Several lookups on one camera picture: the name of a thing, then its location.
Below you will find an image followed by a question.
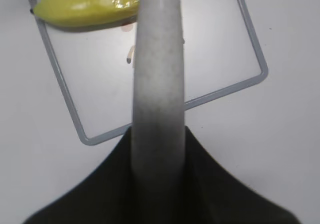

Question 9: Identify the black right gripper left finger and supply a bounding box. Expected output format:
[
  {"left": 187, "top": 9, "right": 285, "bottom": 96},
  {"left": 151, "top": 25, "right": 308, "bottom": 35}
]
[{"left": 25, "top": 129, "right": 138, "bottom": 224}]

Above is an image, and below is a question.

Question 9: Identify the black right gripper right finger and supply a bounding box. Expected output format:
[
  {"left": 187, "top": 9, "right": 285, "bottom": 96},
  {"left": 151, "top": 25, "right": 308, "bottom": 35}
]
[{"left": 179, "top": 127, "right": 299, "bottom": 224}]

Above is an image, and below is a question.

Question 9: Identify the white-handled kitchen knife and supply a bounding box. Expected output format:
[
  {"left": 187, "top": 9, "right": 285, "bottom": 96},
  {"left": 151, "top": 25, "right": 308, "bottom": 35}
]
[{"left": 131, "top": 0, "right": 185, "bottom": 185}]

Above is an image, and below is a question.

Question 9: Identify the yellow plastic banana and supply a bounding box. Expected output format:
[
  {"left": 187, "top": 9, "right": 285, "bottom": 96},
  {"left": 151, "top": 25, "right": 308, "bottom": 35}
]
[{"left": 31, "top": 0, "right": 140, "bottom": 28}]

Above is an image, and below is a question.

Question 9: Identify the white grey-rimmed cutting board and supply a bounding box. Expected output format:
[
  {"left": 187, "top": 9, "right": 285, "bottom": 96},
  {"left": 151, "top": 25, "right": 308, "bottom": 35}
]
[{"left": 36, "top": 0, "right": 268, "bottom": 146}]

